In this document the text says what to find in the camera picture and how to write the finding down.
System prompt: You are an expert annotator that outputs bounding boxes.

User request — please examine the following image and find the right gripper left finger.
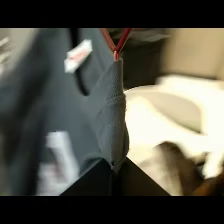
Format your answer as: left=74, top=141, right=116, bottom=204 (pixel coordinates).
left=59, top=157, right=116, bottom=196

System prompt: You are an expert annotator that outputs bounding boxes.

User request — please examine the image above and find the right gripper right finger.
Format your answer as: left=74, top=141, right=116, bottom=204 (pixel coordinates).
left=115, top=156, right=171, bottom=196

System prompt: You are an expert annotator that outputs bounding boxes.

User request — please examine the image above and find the grey garment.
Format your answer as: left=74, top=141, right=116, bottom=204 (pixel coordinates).
left=0, top=28, right=168, bottom=196

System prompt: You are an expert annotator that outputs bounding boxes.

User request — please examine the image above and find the brown garment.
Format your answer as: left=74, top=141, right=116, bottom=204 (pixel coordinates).
left=138, top=141, right=224, bottom=196

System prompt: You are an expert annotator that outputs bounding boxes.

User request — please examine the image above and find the white garment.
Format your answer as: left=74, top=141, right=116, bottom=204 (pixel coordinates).
left=124, top=74, right=224, bottom=180

